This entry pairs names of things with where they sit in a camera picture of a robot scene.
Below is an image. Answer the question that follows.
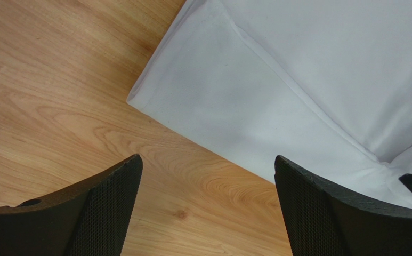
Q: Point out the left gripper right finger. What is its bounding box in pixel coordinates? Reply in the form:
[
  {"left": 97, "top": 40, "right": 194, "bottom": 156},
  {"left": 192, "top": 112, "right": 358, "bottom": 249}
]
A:
[{"left": 274, "top": 156, "right": 412, "bottom": 255}]

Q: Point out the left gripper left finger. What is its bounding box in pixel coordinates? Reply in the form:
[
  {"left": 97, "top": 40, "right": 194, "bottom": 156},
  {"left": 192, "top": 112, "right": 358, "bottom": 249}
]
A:
[{"left": 0, "top": 154, "right": 143, "bottom": 255}]

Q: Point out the white t shirt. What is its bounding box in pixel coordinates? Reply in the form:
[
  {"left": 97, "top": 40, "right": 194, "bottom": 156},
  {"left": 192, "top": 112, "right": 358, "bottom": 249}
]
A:
[{"left": 127, "top": 1, "right": 412, "bottom": 209}]

